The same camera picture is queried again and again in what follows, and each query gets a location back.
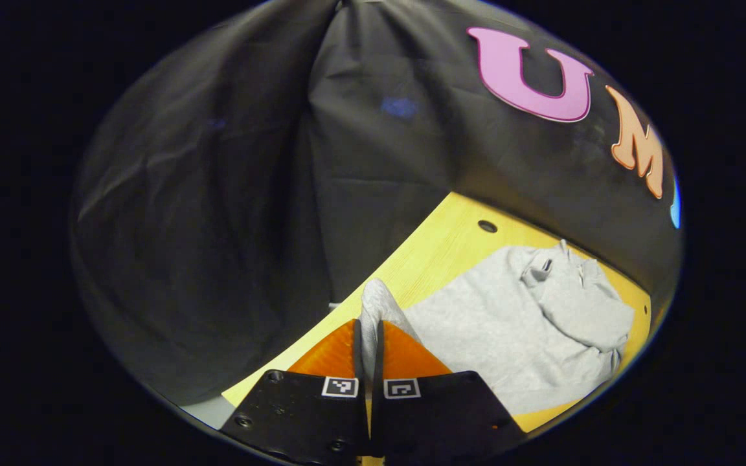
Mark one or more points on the black backdrop cloth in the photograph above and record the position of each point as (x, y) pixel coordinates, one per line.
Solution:
(250, 194)

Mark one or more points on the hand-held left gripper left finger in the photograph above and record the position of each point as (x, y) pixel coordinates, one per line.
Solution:
(358, 353)

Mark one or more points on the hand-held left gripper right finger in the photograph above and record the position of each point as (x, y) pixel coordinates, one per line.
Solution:
(378, 353)

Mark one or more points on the grey sweatshirt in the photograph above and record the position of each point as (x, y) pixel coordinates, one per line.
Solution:
(509, 323)

